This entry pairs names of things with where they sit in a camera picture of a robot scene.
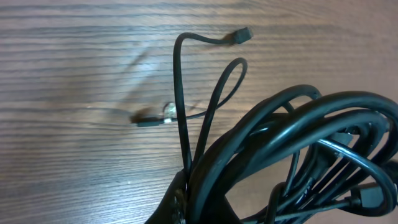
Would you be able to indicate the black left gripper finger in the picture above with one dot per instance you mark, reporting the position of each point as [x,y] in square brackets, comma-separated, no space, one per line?
[172,208]

